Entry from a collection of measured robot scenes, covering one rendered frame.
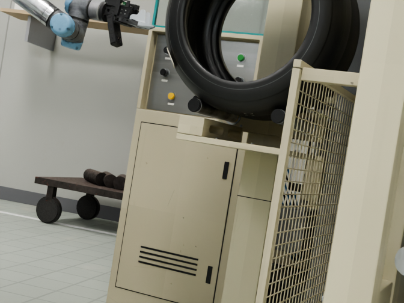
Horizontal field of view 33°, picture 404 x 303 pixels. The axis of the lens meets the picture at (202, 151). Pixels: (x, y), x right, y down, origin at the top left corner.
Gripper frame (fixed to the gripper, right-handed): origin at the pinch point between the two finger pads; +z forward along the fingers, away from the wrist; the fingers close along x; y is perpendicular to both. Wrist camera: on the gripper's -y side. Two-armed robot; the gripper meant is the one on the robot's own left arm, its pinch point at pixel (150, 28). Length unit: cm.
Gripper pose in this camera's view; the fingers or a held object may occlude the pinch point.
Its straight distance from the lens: 241.0
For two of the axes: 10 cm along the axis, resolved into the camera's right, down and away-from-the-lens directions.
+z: 8.8, 2.7, -4.0
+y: 2.7, -9.6, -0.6
